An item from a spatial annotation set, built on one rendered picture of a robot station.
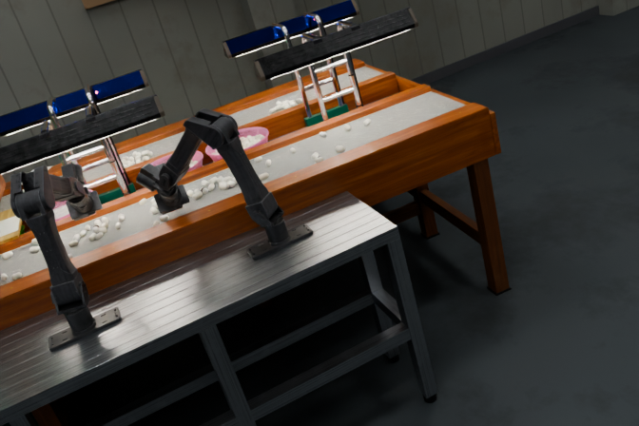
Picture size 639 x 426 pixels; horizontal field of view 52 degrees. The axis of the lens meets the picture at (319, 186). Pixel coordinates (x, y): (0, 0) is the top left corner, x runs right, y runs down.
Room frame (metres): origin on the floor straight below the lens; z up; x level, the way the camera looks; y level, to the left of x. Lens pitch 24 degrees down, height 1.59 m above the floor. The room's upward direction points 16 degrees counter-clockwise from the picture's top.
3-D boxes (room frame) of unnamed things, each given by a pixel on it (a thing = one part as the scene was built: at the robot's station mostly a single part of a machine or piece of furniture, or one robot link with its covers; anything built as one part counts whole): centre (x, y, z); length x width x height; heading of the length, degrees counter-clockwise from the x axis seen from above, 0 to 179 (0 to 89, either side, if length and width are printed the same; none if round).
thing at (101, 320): (1.57, 0.73, 0.71); 0.20 x 0.07 x 0.08; 107
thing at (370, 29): (2.33, -0.20, 1.08); 0.62 x 0.08 x 0.07; 103
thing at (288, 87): (3.02, 0.51, 0.67); 1.81 x 0.12 x 0.19; 103
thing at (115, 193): (2.58, 0.85, 0.90); 0.20 x 0.19 x 0.45; 103
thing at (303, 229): (1.74, 0.16, 0.71); 0.20 x 0.07 x 0.08; 107
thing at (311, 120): (2.80, -0.10, 0.90); 0.20 x 0.19 x 0.45; 103
